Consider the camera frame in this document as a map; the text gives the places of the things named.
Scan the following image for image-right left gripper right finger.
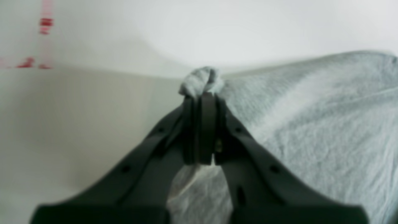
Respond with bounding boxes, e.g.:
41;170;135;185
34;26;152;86
199;93;368;224

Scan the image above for grey t-shirt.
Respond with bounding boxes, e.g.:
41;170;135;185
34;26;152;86
179;51;398;224

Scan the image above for red tape rectangle marking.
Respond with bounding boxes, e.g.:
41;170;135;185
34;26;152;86
0;0;55;69

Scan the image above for image-right left gripper left finger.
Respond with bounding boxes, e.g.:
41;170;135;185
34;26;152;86
30;95;199;224

